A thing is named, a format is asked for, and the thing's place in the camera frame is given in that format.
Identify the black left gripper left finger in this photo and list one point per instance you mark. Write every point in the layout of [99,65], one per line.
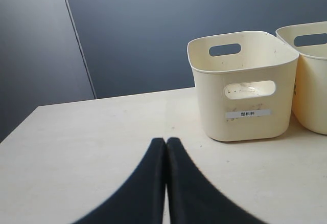
[141,198]

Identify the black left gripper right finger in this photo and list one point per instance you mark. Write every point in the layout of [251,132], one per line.
[192,197]

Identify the cream bin left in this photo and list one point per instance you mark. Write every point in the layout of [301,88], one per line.
[244,83]

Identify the cream bin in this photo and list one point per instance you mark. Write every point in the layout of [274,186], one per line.
[309,99]
[244,83]

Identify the cream bin middle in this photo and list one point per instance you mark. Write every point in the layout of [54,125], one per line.
[309,99]

